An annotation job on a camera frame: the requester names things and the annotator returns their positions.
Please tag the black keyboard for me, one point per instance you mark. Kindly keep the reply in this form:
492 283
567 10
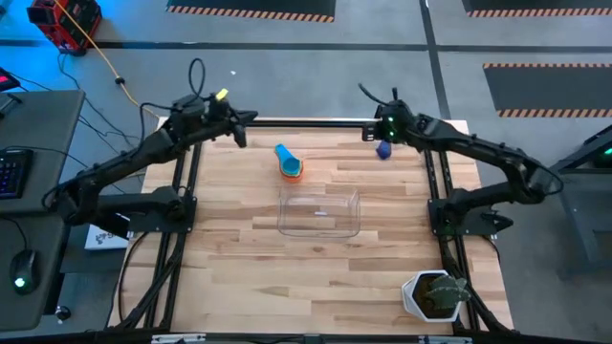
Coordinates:
14 174

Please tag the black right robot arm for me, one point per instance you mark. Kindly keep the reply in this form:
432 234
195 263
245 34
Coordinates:
478 143

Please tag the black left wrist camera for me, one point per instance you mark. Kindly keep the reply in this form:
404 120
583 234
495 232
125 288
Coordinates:
189 107

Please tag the grey desk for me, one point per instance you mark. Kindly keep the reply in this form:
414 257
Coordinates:
43 124

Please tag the dark grey side table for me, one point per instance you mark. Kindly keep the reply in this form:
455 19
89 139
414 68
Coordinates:
588 229

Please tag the clear plastic basket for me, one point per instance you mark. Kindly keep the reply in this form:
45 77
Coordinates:
319 212

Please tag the yellow measuring cup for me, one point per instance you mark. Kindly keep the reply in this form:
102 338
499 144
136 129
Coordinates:
291 175

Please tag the orange measuring cup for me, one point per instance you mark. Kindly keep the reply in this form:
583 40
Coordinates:
291 179

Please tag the red and black equipment box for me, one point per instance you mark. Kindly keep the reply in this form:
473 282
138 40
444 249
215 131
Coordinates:
72 24

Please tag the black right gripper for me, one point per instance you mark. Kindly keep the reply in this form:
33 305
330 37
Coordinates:
401 131

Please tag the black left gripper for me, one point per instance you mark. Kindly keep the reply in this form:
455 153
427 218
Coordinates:
220 117

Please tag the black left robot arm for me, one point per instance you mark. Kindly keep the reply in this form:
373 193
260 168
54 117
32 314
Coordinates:
119 162

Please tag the yellow block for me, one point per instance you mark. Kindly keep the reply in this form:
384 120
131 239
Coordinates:
222 94

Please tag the dark blue measuring cup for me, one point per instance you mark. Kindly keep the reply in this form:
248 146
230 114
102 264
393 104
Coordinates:
383 150

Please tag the white printed box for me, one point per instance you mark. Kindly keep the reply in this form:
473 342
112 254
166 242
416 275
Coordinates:
100 239

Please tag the black computer mouse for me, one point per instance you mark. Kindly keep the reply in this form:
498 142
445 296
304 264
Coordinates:
24 267

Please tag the white hexagonal plant pot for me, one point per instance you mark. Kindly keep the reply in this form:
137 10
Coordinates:
408 296

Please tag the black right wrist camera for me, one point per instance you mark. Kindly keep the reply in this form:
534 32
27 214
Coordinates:
397 110

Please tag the black round knob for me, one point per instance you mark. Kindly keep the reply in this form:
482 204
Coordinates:
62 313

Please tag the black hazard-striped floor mat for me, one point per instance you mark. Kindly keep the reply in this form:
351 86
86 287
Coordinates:
550 88
248 7
535 4

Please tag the light blue measuring cup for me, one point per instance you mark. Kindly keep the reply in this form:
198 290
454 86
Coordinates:
286 155

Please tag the black device with red light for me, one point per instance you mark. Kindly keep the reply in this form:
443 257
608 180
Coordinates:
7 79

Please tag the black aluminium table frame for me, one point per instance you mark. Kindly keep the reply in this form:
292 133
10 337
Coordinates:
311 123

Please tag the green cactus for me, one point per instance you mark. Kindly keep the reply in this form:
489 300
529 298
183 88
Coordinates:
447 294

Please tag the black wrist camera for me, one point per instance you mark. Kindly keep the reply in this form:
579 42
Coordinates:
189 107
397 110

